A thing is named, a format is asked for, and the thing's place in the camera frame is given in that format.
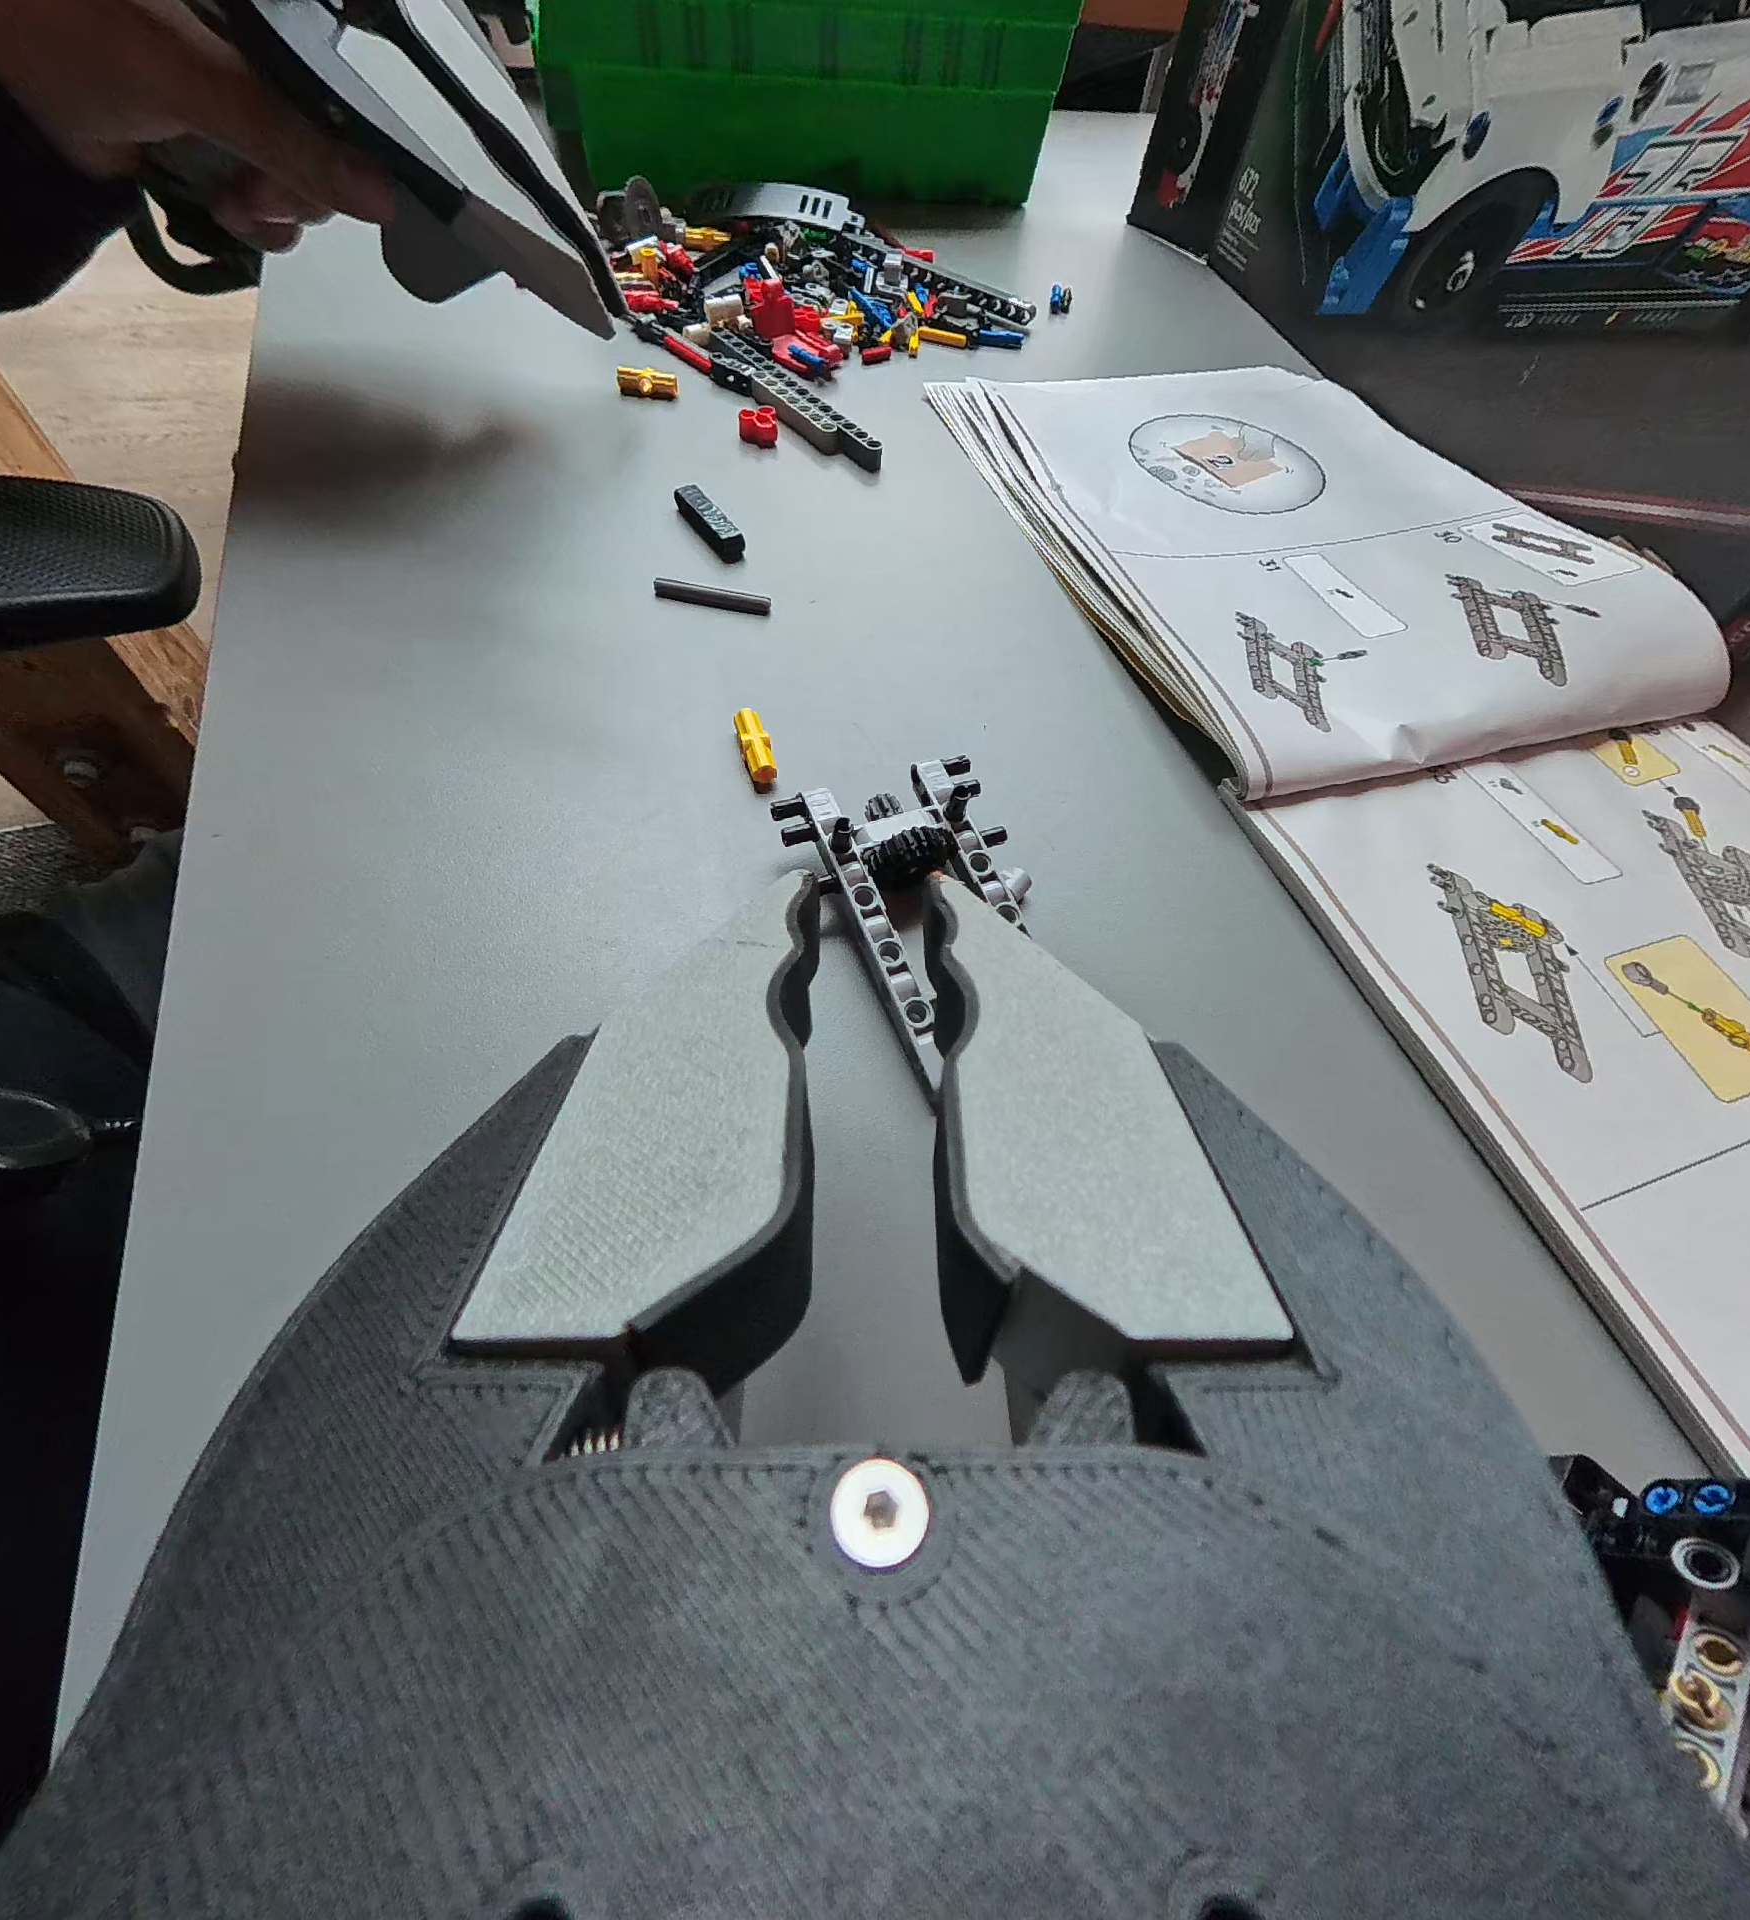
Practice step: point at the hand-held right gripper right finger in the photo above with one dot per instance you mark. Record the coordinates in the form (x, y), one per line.
(1100, 1185)

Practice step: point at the green plastic bin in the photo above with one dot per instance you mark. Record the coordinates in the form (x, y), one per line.
(815, 104)

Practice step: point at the black lego car assembly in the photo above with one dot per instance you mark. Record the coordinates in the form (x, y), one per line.
(1745, 1545)

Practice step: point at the long dark grey lego beam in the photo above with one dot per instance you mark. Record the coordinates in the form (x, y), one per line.
(815, 421)

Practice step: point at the pile of lego pieces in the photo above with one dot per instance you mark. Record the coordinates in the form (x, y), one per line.
(815, 300)

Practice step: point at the black chair armrest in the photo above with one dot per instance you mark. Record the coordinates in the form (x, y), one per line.
(51, 563)

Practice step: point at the short black lego beam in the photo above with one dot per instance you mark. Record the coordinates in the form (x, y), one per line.
(710, 523)

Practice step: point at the red lego connector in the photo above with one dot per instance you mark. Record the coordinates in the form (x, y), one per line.
(760, 427)

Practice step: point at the dark brown axle rod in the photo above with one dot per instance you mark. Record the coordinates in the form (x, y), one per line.
(710, 596)

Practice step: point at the yellow lego connector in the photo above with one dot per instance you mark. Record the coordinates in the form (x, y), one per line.
(646, 382)

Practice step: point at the yellow lego axle pin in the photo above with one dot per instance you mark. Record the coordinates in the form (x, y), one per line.
(754, 747)

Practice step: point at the lego set box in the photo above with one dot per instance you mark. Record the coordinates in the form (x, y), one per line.
(1265, 180)

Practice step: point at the grey lego frame assembly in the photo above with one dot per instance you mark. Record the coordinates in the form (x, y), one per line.
(890, 975)

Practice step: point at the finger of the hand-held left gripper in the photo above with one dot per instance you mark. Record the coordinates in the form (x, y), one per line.
(515, 120)
(410, 150)

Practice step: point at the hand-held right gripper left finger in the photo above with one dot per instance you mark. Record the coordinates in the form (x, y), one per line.
(651, 1171)

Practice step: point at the person's left hand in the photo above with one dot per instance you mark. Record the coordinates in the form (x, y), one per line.
(141, 90)

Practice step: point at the lego instruction booklet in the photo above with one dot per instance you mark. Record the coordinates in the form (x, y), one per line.
(1414, 630)

